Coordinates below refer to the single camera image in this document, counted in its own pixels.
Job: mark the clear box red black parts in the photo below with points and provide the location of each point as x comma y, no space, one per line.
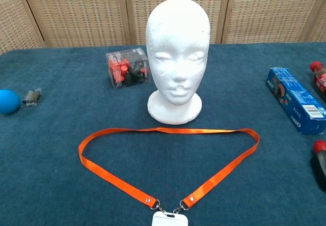
119,68

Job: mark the blue ball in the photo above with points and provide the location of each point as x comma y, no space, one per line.
9,101

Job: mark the small dark red-capped bottle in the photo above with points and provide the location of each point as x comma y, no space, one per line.
320,159

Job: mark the white badge card holder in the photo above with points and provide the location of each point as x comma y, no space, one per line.
169,221

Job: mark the Coca-Cola bottle red label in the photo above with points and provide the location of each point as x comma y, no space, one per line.
320,78

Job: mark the blue table cloth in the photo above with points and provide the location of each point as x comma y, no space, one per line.
51,159

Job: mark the blue Oreo cookie box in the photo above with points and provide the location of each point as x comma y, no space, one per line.
293,96

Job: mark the wicker folding screen panel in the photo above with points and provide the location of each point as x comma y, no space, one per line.
12,20
321,27
267,12
137,7
76,12

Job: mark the white foam mannequin head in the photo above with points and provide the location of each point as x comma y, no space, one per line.
178,32

